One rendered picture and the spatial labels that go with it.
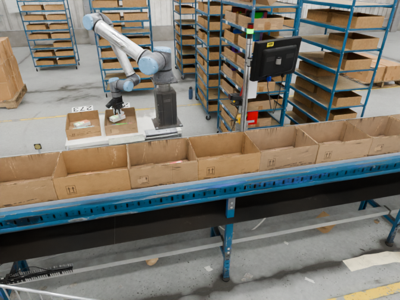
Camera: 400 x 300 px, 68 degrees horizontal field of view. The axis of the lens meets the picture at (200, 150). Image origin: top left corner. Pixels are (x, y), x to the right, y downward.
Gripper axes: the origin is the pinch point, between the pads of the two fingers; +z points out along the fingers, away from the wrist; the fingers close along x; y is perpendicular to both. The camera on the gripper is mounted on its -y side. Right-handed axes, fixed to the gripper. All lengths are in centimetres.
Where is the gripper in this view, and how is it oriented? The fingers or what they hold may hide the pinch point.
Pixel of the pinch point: (117, 116)
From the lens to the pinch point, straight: 295.5
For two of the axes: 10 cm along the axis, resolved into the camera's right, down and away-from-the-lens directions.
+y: 6.7, -3.7, 6.4
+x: -7.4, -3.3, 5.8
